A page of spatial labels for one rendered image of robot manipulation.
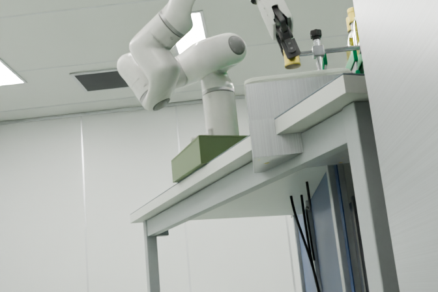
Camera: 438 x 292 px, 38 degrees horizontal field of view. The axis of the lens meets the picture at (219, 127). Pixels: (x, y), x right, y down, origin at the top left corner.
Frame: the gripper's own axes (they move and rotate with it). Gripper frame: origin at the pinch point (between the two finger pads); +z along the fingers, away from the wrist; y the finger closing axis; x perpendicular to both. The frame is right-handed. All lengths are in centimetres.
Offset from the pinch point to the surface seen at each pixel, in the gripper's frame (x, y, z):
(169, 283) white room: 135, 604, -3
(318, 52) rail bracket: -7.7, 10.1, -1.0
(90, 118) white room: 161, 602, -224
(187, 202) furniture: 38, 59, 13
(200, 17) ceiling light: -1, 365, -186
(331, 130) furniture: 2.1, -19.0, 23.6
